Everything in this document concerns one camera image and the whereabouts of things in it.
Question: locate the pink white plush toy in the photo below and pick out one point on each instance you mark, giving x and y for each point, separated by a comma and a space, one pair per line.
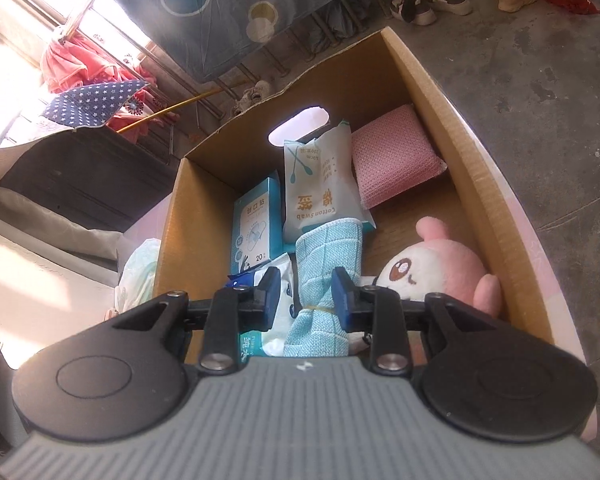
439, 264

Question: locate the cotton swab white packet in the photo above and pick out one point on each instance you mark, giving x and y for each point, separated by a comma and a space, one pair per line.
319, 184

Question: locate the yellow broom stick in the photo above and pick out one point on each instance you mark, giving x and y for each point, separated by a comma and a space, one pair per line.
170, 109

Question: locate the blue polka dot cloth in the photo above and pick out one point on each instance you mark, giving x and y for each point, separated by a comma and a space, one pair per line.
93, 105

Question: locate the light blue towel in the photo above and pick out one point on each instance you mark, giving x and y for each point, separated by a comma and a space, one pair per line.
316, 330

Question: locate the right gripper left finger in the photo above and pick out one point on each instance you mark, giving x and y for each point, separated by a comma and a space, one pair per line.
245, 305

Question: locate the white plastic shopping bag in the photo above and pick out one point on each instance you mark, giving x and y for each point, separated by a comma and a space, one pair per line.
136, 285

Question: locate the blue circle patterned quilt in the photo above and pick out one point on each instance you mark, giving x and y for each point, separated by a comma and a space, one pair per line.
230, 5

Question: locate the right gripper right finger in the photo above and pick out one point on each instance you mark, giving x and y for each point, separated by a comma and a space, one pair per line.
357, 307

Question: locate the cardboard box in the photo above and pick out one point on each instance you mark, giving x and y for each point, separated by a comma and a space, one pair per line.
358, 85

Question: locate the pink sponge cloth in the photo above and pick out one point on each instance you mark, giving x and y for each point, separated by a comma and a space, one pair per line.
392, 154

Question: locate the metal balcony railing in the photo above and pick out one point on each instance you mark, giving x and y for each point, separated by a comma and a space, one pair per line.
50, 62

